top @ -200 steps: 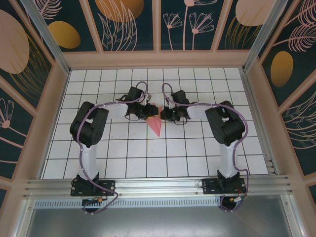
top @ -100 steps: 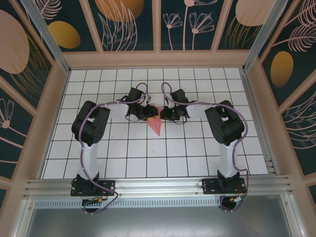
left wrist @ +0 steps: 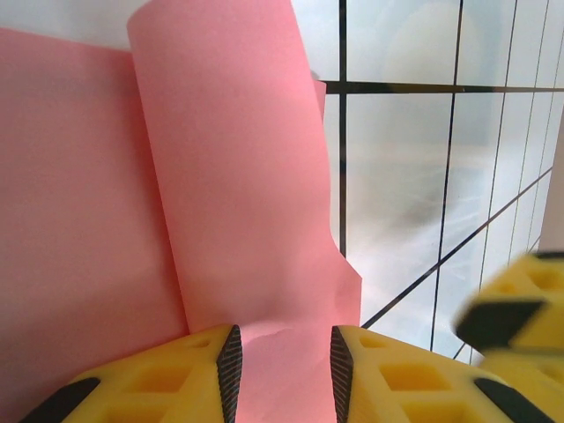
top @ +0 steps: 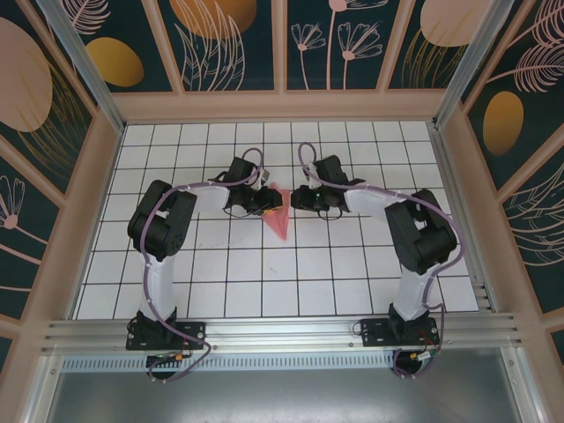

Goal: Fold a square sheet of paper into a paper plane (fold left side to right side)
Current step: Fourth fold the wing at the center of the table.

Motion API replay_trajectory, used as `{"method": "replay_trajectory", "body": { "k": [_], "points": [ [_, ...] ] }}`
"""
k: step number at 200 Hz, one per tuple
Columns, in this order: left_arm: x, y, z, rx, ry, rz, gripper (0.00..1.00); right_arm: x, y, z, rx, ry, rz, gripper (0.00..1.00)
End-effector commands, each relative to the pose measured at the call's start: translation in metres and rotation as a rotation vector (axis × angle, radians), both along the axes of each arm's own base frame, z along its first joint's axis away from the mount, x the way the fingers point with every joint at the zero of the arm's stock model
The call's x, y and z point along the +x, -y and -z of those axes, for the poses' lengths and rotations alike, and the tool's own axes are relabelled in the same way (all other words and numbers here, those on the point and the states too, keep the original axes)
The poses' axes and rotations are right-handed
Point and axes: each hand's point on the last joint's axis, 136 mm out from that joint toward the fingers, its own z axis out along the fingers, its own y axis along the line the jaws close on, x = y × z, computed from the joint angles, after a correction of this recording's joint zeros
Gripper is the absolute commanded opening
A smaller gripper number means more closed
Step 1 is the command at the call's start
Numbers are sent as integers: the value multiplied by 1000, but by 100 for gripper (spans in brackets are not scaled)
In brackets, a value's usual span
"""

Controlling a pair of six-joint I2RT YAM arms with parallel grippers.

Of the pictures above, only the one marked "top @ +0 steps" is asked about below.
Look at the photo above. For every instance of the pink paper sheet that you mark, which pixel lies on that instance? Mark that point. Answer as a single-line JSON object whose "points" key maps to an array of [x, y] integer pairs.
{"points": [[279, 224]]}

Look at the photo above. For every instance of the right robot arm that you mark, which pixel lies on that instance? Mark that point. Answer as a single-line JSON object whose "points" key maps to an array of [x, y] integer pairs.
{"points": [[423, 229]]}

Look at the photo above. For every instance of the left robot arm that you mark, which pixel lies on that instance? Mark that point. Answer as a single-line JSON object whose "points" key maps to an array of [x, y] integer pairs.
{"points": [[161, 220]]}

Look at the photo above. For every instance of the grey metal sheet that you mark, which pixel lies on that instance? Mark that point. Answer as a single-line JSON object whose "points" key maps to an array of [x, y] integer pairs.
{"points": [[286, 396]]}

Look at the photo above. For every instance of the small board with yellow plug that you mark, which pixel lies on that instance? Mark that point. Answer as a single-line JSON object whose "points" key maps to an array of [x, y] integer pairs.
{"points": [[176, 356], [425, 354]]}

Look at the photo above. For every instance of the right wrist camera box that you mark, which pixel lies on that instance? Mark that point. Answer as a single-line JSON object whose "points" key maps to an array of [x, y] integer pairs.
{"points": [[312, 175]]}

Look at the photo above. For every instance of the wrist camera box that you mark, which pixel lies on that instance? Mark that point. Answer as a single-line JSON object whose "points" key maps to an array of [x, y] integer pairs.
{"points": [[265, 175], [312, 175]]}

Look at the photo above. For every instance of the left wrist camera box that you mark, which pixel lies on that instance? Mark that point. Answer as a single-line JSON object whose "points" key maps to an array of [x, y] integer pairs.
{"points": [[265, 175]]}

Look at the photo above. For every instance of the aluminium side rail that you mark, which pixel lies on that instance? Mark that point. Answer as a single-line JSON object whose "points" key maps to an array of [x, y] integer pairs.
{"points": [[443, 154]]}

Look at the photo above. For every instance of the aluminium mounting rail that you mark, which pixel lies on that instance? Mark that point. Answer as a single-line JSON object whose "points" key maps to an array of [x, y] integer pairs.
{"points": [[286, 332]]}

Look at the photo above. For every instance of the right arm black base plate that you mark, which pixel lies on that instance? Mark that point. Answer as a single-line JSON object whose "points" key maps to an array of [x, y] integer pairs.
{"points": [[374, 332]]}

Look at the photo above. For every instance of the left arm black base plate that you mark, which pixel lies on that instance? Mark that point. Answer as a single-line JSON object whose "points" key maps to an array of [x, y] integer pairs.
{"points": [[194, 335]]}

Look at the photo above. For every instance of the aluminium corner post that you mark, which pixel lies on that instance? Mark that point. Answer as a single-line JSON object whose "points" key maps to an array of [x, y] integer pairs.
{"points": [[83, 57], [467, 57]]}

